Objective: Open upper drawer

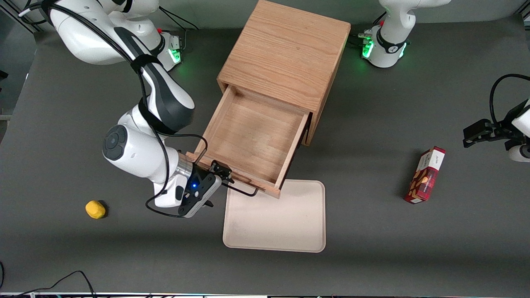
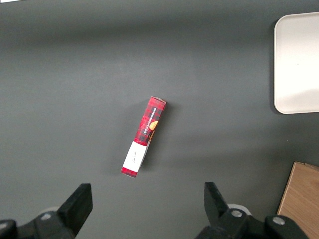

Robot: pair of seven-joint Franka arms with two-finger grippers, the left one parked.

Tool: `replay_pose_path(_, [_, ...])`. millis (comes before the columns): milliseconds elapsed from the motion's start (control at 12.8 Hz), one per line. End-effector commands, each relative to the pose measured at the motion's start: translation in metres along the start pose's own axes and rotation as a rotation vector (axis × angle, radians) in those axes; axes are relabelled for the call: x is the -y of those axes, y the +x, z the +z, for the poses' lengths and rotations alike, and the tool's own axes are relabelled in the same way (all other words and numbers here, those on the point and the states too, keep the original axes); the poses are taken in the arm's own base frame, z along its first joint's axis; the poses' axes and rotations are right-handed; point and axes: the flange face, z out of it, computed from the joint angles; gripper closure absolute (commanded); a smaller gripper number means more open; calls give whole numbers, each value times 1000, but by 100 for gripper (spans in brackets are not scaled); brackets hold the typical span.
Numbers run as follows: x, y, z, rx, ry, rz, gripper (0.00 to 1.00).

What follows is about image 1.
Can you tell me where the wooden drawer with shallow front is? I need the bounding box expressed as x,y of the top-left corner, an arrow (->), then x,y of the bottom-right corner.
185,85 -> 313,199

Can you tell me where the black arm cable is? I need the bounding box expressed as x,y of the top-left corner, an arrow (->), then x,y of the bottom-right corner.
19,0 -> 207,219
489,74 -> 530,125

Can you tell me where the beige rectangular tray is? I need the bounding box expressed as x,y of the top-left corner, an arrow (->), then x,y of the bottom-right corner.
222,179 -> 326,253

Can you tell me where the red cookie box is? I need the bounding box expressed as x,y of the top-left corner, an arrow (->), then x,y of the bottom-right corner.
404,146 -> 446,204

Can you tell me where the black base cable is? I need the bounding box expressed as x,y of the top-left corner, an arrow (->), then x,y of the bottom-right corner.
350,12 -> 388,45
157,6 -> 200,50

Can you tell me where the yellow round toy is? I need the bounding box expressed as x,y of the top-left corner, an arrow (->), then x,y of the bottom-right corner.
85,200 -> 106,219

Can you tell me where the black right base cable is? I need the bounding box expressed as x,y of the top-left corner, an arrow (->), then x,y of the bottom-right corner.
157,6 -> 200,50

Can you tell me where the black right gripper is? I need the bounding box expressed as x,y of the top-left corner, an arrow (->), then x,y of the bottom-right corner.
178,160 -> 235,219

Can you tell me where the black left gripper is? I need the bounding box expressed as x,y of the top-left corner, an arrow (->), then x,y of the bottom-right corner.
463,99 -> 528,148

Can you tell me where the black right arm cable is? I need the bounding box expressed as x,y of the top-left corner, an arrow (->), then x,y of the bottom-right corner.
19,0 -> 207,219

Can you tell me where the black wire drawer handle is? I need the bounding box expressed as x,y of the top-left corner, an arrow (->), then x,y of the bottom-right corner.
223,181 -> 260,197

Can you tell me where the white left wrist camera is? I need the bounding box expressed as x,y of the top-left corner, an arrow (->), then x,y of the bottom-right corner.
505,141 -> 530,163

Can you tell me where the black floor cable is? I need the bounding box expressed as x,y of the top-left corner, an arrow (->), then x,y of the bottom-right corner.
0,262 -> 97,298

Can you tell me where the black left base cable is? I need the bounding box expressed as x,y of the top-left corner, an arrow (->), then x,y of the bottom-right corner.
350,12 -> 388,45

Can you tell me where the wooden drawer cabinet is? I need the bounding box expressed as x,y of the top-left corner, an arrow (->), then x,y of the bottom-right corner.
217,0 -> 352,147

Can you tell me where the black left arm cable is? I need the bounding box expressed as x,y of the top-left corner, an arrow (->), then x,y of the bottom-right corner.
489,74 -> 530,125

